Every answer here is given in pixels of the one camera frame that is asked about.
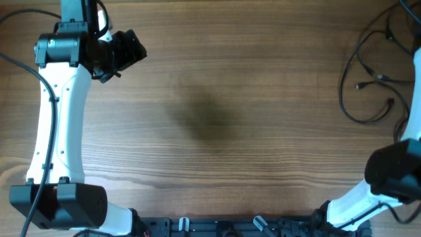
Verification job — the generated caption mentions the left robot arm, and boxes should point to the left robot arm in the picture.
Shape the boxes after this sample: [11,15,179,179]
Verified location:
[9,1,151,237]

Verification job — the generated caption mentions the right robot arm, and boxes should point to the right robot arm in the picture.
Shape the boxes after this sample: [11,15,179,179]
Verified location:
[308,49,420,236]

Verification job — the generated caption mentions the left camera black cable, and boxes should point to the left camera black cable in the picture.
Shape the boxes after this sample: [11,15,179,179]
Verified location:
[0,8,63,237]

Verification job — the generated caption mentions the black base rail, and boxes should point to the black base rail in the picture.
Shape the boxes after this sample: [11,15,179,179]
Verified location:
[75,215,372,237]

